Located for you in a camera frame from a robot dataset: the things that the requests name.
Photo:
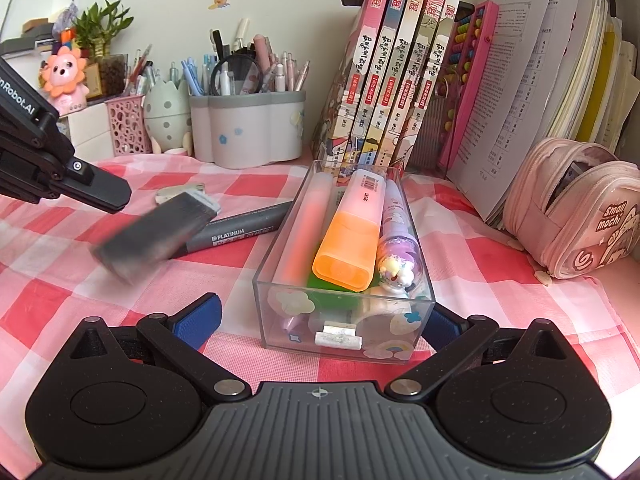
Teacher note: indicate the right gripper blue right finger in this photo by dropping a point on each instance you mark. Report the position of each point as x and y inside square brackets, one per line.
[459, 343]

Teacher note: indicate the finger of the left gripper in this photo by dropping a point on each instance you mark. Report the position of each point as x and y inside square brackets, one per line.
[93, 186]

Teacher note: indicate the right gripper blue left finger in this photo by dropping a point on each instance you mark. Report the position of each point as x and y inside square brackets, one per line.
[176, 341]

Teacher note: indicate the purple cartoon pen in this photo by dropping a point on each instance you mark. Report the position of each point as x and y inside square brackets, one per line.
[397, 257]

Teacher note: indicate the light purple pen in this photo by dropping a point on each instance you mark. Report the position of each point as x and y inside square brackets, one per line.
[292, 323]

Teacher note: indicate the clear plastic organizer box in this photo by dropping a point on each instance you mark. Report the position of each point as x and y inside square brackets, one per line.
[332, 332]

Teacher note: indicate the orange cap pink highlighter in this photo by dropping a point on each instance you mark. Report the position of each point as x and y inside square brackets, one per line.
[347, 253]

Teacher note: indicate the pink tube pen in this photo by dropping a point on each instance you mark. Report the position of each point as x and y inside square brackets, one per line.
[303, 240]

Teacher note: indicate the black grey marker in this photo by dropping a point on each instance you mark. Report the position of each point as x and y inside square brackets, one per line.
[239, 227]

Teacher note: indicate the green cap highlighter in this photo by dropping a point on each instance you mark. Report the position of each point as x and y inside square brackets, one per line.
[327, 296]

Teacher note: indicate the white drawer organizer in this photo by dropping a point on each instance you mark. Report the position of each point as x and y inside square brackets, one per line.
[90, 133]

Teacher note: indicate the pink mesh pen holder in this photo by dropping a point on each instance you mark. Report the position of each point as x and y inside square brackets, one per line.
[128, 132]

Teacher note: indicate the pink lion toy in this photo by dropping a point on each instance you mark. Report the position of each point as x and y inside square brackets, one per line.
[64, 81]

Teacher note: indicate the red checkered tablecloth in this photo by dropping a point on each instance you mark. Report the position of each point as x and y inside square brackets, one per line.
[50, 282]

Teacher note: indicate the potted bamboo plant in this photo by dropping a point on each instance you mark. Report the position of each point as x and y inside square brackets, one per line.
[96, 28]

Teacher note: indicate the green eggshell pen holder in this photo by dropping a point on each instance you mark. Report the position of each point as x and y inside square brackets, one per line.
[167, 118]

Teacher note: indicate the grey white pen holder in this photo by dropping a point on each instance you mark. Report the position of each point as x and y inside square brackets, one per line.
[252, 130]

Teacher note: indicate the pink pencil case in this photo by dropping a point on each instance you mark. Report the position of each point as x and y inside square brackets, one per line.
[574, 207]

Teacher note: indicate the black magnifying glass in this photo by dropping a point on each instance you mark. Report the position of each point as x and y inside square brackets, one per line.
[236, 75]

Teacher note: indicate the striped spine comic book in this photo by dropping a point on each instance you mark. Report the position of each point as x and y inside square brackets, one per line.
[421, 44]

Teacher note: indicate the pink spine comic book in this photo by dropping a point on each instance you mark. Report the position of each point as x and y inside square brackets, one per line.
[334, 126]

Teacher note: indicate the white spine comic book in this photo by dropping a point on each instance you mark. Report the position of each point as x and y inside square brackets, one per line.
[428, 79]

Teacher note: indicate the stack of printed papers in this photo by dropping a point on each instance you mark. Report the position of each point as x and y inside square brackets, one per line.
[549, 74]

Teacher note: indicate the pink abacus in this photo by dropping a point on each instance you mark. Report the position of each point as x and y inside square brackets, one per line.
[466, 57]

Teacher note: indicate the blue spine comic book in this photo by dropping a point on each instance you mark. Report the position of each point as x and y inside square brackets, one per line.
[373, 83]

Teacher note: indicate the cream spine comic book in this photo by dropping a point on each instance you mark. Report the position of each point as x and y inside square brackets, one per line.
[386, 89]

